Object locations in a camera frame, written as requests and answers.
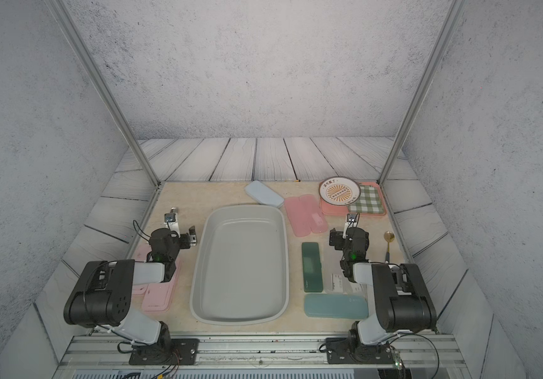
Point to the pink pencil case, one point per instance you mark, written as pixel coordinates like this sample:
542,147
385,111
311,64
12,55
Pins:
157,297
298,216
313,214

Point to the dark green pencil case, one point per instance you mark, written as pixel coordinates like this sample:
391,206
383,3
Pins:
311,268

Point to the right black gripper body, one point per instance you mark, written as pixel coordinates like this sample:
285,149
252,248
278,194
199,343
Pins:
341,244

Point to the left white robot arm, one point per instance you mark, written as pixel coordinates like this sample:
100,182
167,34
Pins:
102,299

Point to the clear translucent pencil case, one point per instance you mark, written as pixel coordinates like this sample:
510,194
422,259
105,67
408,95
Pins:
338,284

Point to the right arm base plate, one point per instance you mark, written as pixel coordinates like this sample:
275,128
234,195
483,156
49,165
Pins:
342,351

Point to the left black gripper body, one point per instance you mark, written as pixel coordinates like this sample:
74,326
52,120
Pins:
180,243

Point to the pink tray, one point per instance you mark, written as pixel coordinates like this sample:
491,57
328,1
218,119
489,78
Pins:
332,210

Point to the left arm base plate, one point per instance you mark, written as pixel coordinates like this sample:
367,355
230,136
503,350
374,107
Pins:
174,352

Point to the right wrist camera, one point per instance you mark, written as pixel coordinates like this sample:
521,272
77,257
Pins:
352,220

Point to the light blue pencil case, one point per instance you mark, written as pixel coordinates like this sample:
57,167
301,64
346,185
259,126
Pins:
263,194

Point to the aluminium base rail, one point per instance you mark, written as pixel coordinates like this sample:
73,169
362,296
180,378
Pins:
268,355

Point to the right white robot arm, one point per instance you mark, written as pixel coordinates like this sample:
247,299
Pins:
399,304

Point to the green checkered cloth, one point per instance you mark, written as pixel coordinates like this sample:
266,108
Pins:
370,202

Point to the teal pencil case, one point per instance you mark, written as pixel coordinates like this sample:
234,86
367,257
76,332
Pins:
337,306

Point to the gold spoon dark handle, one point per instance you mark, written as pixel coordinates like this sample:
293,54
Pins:
389,237

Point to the grey plastic storage box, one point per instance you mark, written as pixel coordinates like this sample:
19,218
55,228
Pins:
241,275

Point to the right aluminium frame post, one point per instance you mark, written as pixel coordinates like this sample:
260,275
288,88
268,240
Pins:
443,40

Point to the left aluminium frame post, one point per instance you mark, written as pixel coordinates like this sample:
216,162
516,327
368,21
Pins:
72,34

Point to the round patterned plate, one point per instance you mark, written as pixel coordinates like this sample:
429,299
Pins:
339,191

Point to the aluminium frame post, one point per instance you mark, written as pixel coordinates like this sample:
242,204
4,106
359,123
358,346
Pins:
72,34
443,40

